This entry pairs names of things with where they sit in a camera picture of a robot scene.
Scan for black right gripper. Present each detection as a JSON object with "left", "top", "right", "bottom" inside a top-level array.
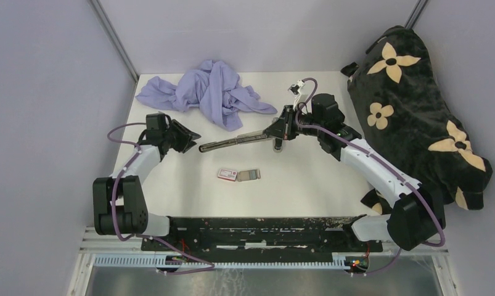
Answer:
[{"left": 264, "top": 105, "right": 324, "bottom": 140}]

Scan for beige black stapler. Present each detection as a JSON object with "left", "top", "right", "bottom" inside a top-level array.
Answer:
[{"left": 198, "top": 130, "right": 283, "bottom": 153}]

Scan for red white staple box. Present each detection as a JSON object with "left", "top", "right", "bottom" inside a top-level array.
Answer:
[{"left": 217, "top": 168, "right": 261, "bottom": 182}]

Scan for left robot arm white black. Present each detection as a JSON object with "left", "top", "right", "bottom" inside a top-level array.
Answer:
[{"left": 92, "top": 113, "right": 201, "bottom": 251}]

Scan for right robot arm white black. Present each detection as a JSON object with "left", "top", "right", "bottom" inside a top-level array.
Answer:
[{"left": 263, "top": 94, "right": 445, "bottom": 252}]

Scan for purple crumpled cloth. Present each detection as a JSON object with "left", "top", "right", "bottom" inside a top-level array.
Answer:
[{"left": 136, "top": 60, "right": 277, "bottom": 131}]

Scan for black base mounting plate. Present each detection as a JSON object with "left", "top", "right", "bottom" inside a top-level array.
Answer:
[{"left": 163, "top": 216, "right": 383, "bottom": 263}]

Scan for black floral plush pillow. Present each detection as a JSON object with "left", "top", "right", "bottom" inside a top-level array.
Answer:
[{"left": 342, "top": 25, "right": 493, "bottom": 210}]

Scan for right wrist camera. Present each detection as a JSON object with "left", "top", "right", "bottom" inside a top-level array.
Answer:
[{"left": 288, "top": 80, "right": 305, "bottom": 104}]

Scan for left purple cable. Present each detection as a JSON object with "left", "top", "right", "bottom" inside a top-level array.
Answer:
[{"left": 106, "top": 121, "right": 216, "bottom": 275}]

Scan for purple cable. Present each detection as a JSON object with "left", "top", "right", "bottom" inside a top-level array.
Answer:
[
  {"left": 106, "top": 121, "right": 216, "bottom": 275},
  {"left": 294, "top": 77, "right": 446, "bottom": 277}
]

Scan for aluminium rail frame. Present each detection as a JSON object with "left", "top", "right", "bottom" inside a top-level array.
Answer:
[{"left": 68, "top": 218, "right": 445, "bottom": 295}]

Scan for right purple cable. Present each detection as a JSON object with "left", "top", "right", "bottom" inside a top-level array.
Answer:
[{"left": 294, "top": 77, "right": 446, "bottom": 277}]

